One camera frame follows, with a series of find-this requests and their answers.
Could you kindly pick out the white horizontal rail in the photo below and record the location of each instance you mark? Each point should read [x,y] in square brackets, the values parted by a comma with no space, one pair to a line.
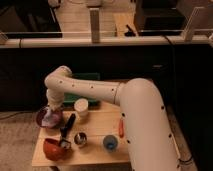
[104,41]

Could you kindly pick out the light purple towel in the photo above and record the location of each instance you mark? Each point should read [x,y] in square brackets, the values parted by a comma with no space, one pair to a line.
[50,118]

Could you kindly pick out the purple bowl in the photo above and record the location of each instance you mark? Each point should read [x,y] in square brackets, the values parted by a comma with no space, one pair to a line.
[40,115]

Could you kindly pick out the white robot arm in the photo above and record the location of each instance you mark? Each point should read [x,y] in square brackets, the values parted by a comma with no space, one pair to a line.
[151,144]

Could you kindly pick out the black object on desk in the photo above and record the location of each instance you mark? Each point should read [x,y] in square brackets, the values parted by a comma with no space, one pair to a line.
[129,32]

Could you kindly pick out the white right slanted post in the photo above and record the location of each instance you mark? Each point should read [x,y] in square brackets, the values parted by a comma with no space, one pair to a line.
[191,29]

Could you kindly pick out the small metal cup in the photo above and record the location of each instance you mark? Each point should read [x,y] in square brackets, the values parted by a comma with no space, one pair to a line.
[80,139]

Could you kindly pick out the white cylindrical container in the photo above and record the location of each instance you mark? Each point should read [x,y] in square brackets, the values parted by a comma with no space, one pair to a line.
[81,107]

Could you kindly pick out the blue cup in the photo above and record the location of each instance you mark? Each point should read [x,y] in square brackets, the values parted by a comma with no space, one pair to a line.
[110,142]

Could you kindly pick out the white centre post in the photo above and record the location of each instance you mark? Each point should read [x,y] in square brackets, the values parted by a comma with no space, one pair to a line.
[95,25]

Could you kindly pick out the green rectangular box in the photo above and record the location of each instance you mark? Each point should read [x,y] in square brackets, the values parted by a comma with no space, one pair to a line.
[70,99]

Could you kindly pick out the red bowl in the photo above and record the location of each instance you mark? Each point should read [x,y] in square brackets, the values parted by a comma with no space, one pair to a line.
[55,150]

